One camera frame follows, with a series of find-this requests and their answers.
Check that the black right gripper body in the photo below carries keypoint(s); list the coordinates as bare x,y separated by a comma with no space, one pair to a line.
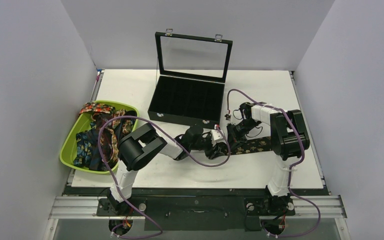
233,133

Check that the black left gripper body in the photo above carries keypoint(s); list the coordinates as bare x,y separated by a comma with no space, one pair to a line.
209,150

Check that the black gold floral tie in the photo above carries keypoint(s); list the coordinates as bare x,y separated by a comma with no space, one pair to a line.
250,146

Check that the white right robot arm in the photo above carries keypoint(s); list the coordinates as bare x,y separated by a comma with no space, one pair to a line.
288,139

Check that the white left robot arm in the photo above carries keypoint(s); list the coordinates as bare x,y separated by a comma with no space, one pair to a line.
138,148

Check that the black display case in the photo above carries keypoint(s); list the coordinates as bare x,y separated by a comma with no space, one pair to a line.
192,76

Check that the brown paisley tie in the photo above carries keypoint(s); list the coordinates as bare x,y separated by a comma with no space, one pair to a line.
111,135

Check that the blue floral tie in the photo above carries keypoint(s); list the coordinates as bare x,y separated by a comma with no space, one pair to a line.
85,147

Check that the red floral tie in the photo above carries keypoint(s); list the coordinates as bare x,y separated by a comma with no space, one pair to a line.
95,109

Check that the green plastic bin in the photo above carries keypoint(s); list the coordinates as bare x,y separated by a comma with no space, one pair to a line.
84,123

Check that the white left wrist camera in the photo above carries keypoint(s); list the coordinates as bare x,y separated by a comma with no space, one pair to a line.
217,135

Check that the aluminium rail frame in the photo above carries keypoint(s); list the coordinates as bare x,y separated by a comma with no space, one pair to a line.
86,207

